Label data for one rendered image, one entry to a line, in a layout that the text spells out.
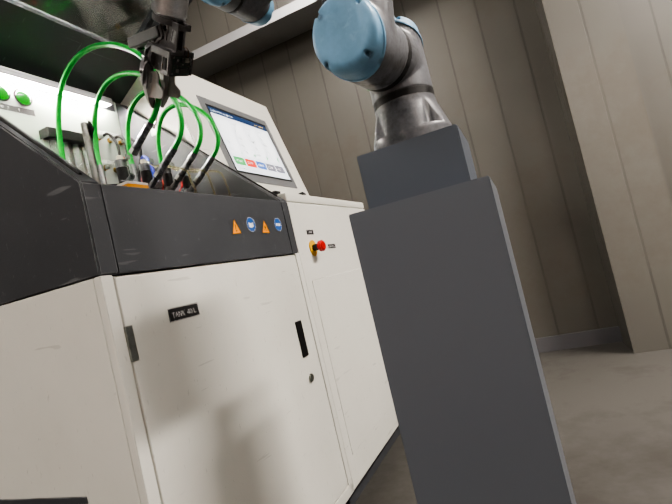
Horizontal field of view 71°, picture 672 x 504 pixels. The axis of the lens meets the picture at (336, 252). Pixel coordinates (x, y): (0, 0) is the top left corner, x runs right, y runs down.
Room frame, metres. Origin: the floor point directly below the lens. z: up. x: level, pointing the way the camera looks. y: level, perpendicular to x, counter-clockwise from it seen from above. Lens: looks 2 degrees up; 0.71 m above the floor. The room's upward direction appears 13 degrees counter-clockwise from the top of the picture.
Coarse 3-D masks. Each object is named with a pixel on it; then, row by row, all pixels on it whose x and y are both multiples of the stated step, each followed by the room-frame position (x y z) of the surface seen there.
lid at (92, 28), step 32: (0, 0) 1.12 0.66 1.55; (32, 0) 1.19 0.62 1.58; (64, 0) 1.24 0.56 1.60; (96, 0) 1.30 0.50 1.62; (128, 0) 1.36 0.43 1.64; (0, 32) 1.18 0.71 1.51; (32, 32) 1.23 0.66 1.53; (64, 32) 1.29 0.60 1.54; (96, 32) 1.37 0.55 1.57; (128, 32) 1.44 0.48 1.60; (0, 64) 1.24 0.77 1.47; (32, 64) 1.30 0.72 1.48; (64, 64) 1.37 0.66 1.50; (96, 64) 1.44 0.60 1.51; (128, 64) 1.52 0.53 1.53
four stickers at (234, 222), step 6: (234, 222) 1.13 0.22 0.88; (246, 222) 1.18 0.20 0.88; (252, 222) 1.20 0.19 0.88; (264, 222) 1.26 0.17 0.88; (276, 222) 1.32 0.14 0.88; (234, 228) 1.13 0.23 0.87; (240, 228) 1.15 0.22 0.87; (252, 228) 1.20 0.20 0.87; (264, 228) 1.25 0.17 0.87; (276, 228) 1.31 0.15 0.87; (234, 234) 1.12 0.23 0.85
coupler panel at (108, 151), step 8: (88, 120) 1.46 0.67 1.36; (104, 128) 1.51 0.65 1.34; (112, 128) 1.54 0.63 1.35; (120, 128) 1.57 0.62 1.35; (104, 144) 1.50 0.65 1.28; (112, 144) 1.53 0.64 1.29; (120, 144) 1.55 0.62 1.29; (104, 152) 1.49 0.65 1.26; (112, 152) 1.52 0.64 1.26; (104, 160) 1.48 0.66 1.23; (112, 160) 1.51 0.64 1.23; (104, 168) 1.46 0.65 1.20; (112, 168) 1.51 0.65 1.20; (112, 176) 1.50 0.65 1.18
